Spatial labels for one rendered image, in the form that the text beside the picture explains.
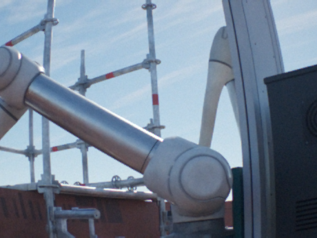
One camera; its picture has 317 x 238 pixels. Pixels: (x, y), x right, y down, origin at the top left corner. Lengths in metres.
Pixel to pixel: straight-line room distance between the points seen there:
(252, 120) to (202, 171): 0.36
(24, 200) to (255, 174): 1.56
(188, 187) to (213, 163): 0.08
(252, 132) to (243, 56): 0.23
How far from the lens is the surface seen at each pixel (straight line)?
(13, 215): 2.54
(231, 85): 2.03
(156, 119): 3.48
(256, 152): 1.36
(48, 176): 2.58
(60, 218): 2.50
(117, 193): 3.00
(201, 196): 1.06
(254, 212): 1.35
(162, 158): 1.11
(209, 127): 1.93
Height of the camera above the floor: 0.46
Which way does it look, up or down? 14 degrees up
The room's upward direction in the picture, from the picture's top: 3 degrees counter-clockwise
